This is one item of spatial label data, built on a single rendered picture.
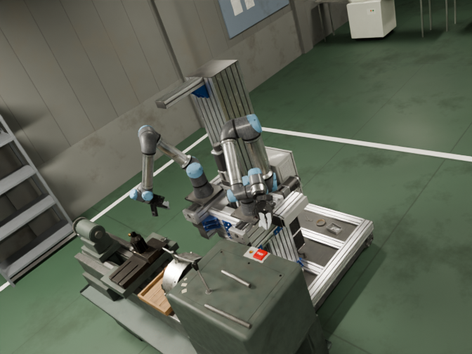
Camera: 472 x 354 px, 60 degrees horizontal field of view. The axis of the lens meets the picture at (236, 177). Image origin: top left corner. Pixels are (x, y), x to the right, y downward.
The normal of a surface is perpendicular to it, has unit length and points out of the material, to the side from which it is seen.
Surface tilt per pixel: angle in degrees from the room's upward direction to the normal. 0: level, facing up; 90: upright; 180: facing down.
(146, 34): 90
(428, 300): 0
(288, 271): 0
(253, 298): 0
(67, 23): 90
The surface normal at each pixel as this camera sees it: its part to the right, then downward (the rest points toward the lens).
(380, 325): -0.29, -0.81
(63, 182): 0.70, 0.19
